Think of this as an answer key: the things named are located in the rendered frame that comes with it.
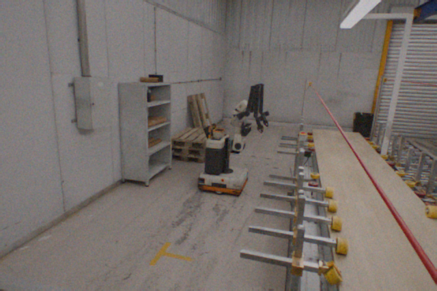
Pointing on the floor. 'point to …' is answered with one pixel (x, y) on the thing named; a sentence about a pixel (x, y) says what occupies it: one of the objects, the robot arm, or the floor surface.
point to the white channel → (397, 64)
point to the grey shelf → (136, 105)
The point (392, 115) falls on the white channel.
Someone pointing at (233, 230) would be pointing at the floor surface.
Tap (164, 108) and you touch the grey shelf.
